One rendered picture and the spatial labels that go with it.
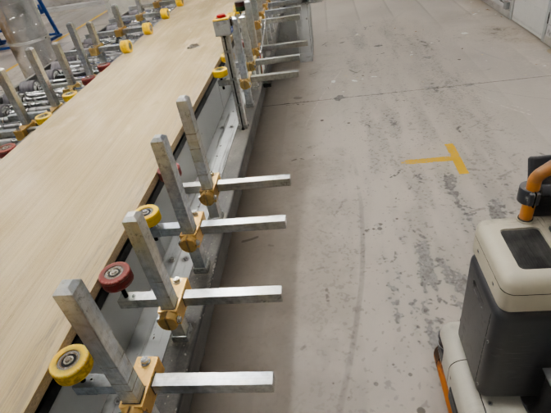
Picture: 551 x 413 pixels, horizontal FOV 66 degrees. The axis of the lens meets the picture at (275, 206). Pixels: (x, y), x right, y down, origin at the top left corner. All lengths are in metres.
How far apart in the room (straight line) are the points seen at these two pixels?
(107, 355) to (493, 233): 0.96
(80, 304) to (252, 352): 1.32
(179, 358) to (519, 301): 0.85
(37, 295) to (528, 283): 1.18
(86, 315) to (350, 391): 1.28
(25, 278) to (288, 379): 1.09
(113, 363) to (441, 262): 1.79
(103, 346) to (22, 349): 0.32
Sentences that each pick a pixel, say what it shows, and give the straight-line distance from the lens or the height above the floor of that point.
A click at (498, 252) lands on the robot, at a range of 1.22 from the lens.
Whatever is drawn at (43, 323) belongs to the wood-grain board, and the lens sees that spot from 1.15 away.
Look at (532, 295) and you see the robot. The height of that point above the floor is 0.77.
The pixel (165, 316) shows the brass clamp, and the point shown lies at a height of 0.82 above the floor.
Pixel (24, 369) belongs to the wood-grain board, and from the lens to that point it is 1.08.
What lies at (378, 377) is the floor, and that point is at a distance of 1.90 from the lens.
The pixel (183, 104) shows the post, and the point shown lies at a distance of 1.33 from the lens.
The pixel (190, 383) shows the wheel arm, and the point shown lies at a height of 0.83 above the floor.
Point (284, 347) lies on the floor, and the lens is 1.99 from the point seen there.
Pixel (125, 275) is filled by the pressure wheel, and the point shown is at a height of 0.91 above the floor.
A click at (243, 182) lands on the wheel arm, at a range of 1.48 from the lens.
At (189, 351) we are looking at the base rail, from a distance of 1.19.
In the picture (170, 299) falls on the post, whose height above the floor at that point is 0.86.
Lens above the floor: 1.61
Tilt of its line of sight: 36 degrees down
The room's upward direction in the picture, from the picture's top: 10 degrees counter-clockwise
